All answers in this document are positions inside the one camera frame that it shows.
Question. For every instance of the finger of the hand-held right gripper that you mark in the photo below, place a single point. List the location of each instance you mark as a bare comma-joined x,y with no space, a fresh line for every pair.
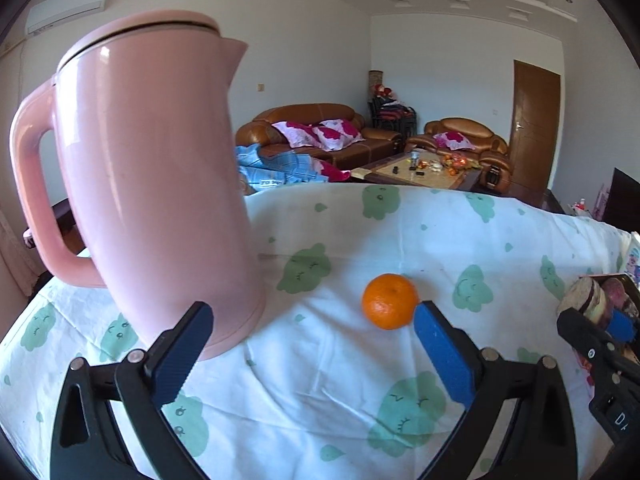
580,330
625,327

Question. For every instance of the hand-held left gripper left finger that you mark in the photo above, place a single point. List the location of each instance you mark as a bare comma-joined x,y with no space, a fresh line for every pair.
185,355

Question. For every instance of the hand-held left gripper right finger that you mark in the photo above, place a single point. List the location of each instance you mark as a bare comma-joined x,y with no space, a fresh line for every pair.
442,355

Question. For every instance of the cut purple sweet potato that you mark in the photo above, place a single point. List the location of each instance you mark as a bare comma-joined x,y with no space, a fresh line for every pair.
582,297

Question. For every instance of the dark red beet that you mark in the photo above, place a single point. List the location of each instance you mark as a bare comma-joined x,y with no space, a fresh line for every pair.
622,295

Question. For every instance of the orange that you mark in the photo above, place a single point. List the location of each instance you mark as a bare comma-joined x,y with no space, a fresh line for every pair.
390,301

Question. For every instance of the white green-printed tablecloth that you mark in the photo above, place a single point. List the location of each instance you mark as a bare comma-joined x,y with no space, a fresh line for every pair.
325,360

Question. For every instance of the black television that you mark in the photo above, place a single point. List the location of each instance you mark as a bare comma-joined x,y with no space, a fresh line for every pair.
625,200

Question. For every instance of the pink package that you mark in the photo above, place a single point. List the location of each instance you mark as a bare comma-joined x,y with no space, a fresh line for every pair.
602,200

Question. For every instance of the dark wooden cabinet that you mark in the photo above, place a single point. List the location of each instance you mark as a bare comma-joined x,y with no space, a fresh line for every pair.
530,196

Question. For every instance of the pink electric kettle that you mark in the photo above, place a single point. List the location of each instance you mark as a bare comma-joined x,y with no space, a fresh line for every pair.
150,185

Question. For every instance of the wooden coffee table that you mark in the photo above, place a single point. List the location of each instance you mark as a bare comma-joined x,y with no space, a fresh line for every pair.
387,172

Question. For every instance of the pile of small oranges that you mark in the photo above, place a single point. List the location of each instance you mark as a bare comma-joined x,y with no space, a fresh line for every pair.
450,162

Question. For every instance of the beige curtain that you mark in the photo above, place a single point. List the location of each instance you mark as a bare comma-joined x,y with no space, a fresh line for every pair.
15,260

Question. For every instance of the blue cloth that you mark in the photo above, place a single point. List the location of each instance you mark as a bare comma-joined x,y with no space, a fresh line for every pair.
280,170

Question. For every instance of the brown wooden door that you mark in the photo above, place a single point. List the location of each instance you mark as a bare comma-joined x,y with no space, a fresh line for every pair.
532,125

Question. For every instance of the red floral cloth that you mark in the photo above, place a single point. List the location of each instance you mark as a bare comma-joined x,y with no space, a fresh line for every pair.
332,172

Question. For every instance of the small floral pink cushion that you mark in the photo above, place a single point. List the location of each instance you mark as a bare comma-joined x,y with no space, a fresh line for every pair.
452,140

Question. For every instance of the brown leather armchair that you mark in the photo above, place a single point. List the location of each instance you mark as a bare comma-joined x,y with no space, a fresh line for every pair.
465,125

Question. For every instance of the stack of dark chairs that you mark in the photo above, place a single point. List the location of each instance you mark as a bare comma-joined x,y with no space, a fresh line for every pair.
395,120

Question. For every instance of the brown leather sofa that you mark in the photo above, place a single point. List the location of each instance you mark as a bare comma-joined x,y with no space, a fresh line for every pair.
300,112

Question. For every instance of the tall woven vase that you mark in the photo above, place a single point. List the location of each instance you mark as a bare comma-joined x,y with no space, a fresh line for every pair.
376,82

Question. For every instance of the white air conditioner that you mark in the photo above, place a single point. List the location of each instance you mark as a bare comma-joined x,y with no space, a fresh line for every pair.
65,10

